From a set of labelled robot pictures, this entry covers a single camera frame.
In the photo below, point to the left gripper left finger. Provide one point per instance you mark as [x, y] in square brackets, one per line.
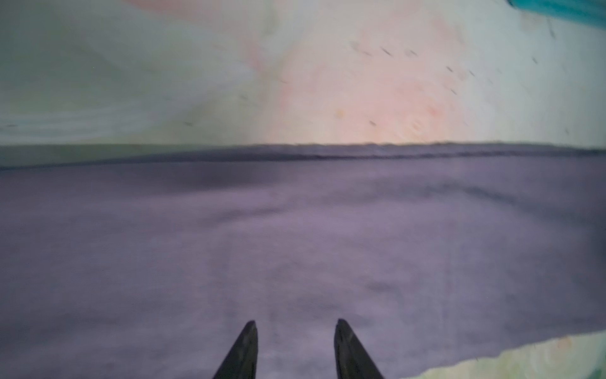
[241, 360]

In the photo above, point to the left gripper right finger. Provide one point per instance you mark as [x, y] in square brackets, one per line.
[352, 359]

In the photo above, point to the purple trousers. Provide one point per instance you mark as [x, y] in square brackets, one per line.
[149, 268]

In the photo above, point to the teal plastic basket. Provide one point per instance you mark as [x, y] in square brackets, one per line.
[586, 12]

